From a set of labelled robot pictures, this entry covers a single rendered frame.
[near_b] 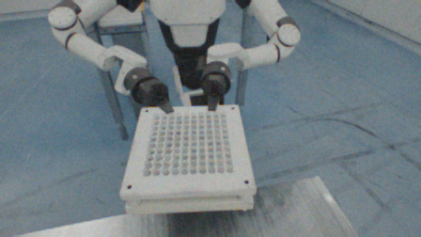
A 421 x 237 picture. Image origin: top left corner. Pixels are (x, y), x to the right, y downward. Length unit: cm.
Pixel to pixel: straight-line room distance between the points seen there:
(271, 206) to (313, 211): 10
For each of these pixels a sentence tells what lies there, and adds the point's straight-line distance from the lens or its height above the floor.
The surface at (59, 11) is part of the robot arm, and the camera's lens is 93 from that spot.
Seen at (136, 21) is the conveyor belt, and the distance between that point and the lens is 168.
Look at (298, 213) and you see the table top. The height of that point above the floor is 90.
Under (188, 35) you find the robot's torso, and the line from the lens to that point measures 100.
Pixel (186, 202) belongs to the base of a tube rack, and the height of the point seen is 104.
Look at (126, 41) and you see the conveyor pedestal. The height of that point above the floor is 74.
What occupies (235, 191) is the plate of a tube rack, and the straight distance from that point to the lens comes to 46.
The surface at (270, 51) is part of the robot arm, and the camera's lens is 88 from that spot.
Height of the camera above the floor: 147
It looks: 41 degrees down
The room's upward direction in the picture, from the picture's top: straight up
